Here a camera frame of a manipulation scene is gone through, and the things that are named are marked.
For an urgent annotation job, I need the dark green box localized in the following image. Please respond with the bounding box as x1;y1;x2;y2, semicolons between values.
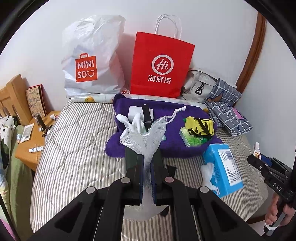
125;147;154;183

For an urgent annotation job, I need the patterned small card packet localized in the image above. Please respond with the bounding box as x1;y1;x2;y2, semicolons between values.
253;142;261;160

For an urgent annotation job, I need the white mesh drawstring bag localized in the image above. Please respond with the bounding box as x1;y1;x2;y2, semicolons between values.
119;106;186;221

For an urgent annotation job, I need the blue tissue pack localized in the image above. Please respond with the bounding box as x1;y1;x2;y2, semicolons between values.
203;144;244;198

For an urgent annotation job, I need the white cotton glove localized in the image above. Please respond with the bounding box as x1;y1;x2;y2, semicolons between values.
116;113;147;139

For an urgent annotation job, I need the black watch strap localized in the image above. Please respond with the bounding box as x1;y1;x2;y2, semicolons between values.
141;103;154;132

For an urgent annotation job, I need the white tissue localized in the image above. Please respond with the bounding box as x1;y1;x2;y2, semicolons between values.
201;163;219;195

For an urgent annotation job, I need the green wet wipes pack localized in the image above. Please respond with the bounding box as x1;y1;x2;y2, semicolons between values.
179;127;212;148

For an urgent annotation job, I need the yellow pouch with black strap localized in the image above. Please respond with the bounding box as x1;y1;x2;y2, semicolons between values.
185;116;215;140

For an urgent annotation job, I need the person right hand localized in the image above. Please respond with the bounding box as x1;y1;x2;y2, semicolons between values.
265;193;295;226

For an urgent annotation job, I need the white rectangular box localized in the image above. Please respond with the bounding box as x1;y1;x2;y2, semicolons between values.
127;105;155;123

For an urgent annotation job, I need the striped bed quilt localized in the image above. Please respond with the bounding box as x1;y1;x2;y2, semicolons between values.
30;101;268;232

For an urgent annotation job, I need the purple towel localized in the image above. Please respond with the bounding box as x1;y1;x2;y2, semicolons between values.
105;94;222;158

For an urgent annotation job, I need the grey plaid cloth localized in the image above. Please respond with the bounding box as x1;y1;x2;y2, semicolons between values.
204;79;252;136

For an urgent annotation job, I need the beige backpack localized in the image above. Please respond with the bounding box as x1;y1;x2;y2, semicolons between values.
181;68;237;104

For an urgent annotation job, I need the red paper bag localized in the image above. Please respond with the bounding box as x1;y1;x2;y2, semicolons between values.
130;14;195;98

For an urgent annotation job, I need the wooden bedside table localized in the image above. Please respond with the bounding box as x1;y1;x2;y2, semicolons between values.
14;110;61;172

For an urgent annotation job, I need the white Miniso plastic bag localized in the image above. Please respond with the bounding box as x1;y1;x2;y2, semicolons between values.
61;15;125;97

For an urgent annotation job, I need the brown framed book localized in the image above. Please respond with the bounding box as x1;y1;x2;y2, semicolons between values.
26;84;47;118

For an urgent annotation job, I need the wooden headboard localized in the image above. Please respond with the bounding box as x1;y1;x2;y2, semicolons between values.
0;74;33;126

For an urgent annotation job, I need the brown wooden door frame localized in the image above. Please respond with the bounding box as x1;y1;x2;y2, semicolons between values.
236;12;266;93

